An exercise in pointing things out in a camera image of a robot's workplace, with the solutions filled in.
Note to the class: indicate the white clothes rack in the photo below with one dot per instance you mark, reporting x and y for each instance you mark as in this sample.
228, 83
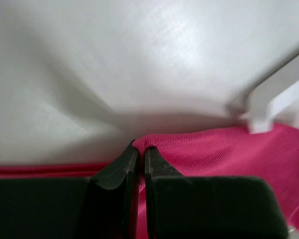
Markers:
272, 93

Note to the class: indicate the pink trousers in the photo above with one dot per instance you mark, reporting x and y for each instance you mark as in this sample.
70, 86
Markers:
232, 151

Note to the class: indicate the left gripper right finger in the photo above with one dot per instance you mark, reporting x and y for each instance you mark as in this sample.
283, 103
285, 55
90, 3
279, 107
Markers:
213, 207

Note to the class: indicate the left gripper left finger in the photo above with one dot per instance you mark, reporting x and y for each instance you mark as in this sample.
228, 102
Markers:
103, 206

